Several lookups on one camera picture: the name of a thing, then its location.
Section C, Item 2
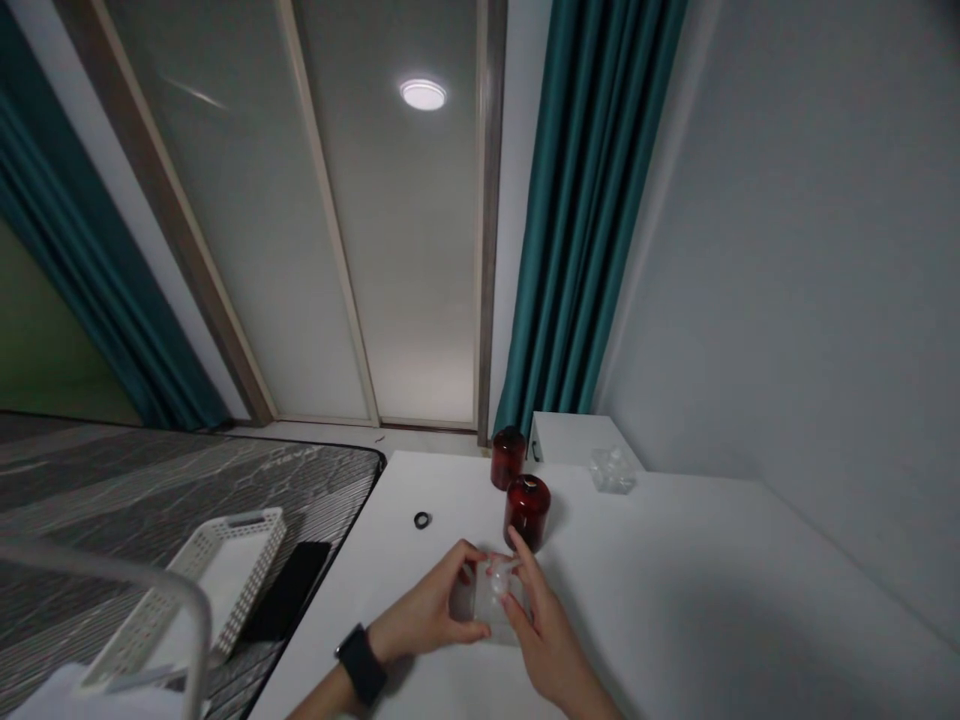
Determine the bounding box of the teal curtain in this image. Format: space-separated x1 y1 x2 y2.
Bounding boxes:
0 0 232 434
490 0 689 453

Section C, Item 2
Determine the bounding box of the white cabinet with black handle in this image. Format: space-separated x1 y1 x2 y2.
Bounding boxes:
528 410 649 483

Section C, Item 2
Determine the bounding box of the black phone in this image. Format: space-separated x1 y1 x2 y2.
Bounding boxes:
237 540 334 646

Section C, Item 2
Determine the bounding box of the person's right hand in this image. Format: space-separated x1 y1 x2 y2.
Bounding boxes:
500 524 625 714

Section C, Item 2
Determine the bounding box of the clear plastic container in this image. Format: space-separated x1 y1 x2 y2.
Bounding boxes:
587 443 640 496

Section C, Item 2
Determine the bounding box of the clear plastic bottle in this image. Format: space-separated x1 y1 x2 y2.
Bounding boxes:
448 549 532 648

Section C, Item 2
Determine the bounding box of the frosted glass sliding door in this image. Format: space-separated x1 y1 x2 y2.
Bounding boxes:
56 0 509 438

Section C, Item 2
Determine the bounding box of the white metal rail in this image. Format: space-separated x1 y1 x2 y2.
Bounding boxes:
0 540 217 720

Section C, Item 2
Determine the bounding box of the person's left hand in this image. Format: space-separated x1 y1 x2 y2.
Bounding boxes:
367 538 496 666

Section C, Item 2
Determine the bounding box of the red plastic bottle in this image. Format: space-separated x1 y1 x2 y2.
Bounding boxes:
501 473 553 557
490 425 529 493

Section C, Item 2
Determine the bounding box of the white cloth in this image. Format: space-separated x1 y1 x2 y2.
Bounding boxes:
0 658 190 720

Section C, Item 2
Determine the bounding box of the grey patterned mattress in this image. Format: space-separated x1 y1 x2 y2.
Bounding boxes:
0 410 388 720

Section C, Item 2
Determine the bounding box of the white plastic basket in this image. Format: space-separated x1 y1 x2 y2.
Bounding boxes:
77 506 289 692

